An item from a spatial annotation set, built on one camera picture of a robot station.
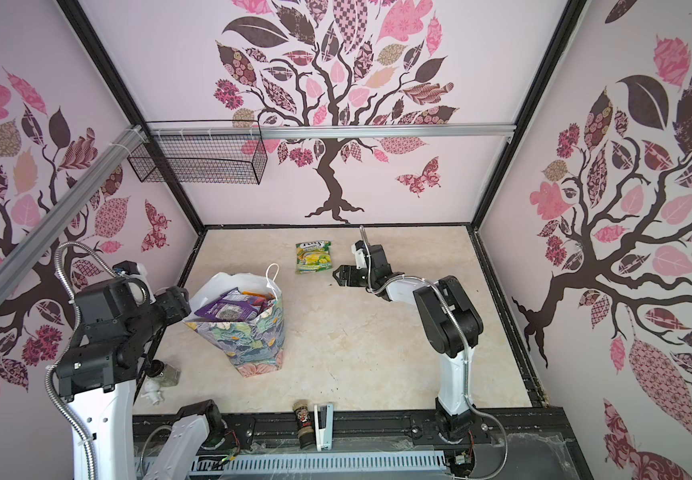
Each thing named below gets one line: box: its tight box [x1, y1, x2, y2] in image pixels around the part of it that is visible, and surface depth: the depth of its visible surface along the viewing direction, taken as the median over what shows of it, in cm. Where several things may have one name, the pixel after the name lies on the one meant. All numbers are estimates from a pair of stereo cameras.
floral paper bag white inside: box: [183, 263, 286, 378], surface depth 74 cm
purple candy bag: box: [194, 287, 267, 319], surface depth 76 cm
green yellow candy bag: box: [296, 240, 333, 274], surface depth 109 cm
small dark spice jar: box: [292, 399, 316, 450], surface depth 74 cm
